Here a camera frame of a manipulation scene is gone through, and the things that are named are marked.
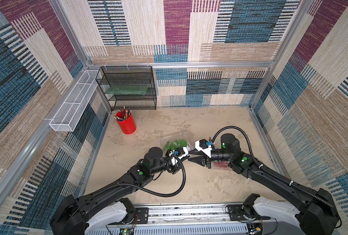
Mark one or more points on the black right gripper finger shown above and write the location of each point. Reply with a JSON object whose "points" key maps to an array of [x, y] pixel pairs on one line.
{"points": [[196, 152], [199, 161]]}

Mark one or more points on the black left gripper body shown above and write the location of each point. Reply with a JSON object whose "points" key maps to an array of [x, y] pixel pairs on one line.
{"points": [[174, 170]]}

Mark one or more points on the clear box red grapes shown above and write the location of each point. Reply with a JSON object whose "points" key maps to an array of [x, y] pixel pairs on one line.
{"points": [[221, 165]]}

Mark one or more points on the black wire mesh shelf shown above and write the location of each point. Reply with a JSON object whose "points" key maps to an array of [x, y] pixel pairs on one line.
{"points": [[135, 76]]}

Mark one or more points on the green tray on shelf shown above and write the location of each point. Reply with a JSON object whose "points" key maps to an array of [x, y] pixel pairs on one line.
{"points": [[127, 90]]}

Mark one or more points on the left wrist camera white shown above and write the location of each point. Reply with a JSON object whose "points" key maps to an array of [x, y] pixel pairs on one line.
{"points": [[178, 152]]}

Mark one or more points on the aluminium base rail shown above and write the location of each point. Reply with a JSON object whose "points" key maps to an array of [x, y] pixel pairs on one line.
{"points": [[192, 219]]}

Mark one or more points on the red pen cup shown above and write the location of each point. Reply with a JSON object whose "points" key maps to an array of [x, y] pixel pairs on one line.
{"points": [[128, 125]]}

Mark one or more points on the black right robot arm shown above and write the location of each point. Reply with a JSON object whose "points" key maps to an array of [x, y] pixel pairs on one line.
{"points": [[314, 212]]}

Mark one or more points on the pens in cup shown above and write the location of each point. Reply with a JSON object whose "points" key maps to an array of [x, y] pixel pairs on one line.
{"points": [[123, 114]]}

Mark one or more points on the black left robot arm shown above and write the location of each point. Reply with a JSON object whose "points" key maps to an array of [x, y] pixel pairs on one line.
{"points": [[73, 215]]}

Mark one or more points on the clear box green grapes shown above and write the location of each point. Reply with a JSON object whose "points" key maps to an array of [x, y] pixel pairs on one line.
{"points": [[176, 140]]}

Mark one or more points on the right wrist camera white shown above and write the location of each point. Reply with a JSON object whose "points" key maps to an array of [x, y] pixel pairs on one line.
{"points": [[204, 147]]}

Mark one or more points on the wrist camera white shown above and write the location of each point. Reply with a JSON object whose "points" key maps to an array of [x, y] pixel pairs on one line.
{"points": [[178, 152], [204, 147]]}

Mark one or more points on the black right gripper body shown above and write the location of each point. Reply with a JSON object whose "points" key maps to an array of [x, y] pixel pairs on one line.
{"points": [[207, 158]]}

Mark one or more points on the white wire mesh basket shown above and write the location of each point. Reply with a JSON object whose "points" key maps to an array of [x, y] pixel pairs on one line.
{"points": [[72, 109]]}

